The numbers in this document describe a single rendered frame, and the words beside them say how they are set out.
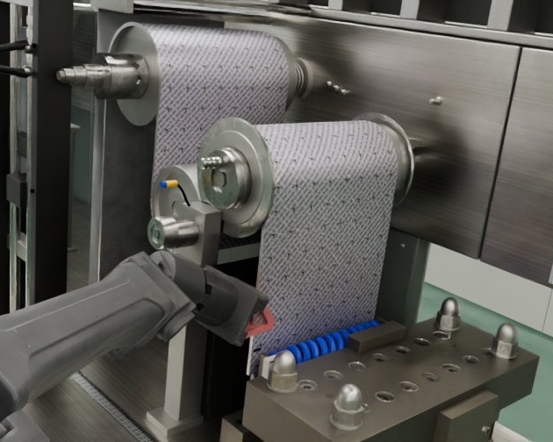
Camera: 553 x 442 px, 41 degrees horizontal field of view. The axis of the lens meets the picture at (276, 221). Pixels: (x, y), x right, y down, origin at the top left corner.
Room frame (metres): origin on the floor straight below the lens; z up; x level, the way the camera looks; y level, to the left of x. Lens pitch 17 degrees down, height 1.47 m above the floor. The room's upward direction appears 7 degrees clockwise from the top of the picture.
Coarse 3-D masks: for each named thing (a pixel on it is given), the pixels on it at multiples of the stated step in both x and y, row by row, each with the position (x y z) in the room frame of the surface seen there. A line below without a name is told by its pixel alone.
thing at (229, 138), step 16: (224, 144) 0.88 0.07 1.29; (240, 144) 0.86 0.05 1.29; (256, 160) 0.83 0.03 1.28; (400, 160) 1.00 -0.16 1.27; (256, 176) 0.83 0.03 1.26; (400, 176) 1.00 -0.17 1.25; (256, 192) 0.83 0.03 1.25; (240, 208) 0.85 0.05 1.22; (256, 208) 0.83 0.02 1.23; (240, 224) 0.85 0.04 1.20
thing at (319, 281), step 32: (352, 224) 0.93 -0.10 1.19; (384, 224) 0.98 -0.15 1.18; (288, 256) 0.85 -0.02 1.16; (320, 256) 0.89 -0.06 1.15; (352, 256) 0.94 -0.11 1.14; (256, 288) 0.83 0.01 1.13; (288, 288) 0.86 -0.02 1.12; (320, 288) 0.90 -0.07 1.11; (352, 288) 0.94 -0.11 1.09; (256, 320) 0.82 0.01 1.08; (288, 320) 0.86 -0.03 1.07; (320, 320) 0.91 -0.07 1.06; (352, 320) 0.95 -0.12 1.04; (256, 352) 0.83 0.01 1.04
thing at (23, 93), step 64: (0, 0) 1.08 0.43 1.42; (64, 0) 1.00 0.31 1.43; (0, 64) 1.08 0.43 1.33; (64, 64) 1.00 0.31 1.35; (0, 128) 1.08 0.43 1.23; (64, 128) 1.00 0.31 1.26; (0, 192) 1.08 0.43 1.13; (64, 192) 1.00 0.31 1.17; (0, 256) 1.08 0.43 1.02; (64, 256) 1.00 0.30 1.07
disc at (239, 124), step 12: (228, 120) 0.88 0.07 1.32; (240, 120) 0.86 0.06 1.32; (216, 132) 0.89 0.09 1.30; (240, 132) 0.86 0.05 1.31; (252, 132) 0.84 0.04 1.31; (204, 144) 0.91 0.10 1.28; (252, 144) 0.84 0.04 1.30; (264, 144) 0.83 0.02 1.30; (204, 156) 0.91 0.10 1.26; (264, 156) 0.83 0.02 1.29; (264, 168) 0.82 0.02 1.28; (264, 180) 0.82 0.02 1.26; (204, 192) 0.90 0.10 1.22; (264, 192) 0.82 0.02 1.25; (264, 204) 0.82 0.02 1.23; (264, 216) 0.82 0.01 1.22; (228, 228) 0.86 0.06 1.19; (240, 228) 0.85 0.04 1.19; (252, 228) 0.83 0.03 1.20
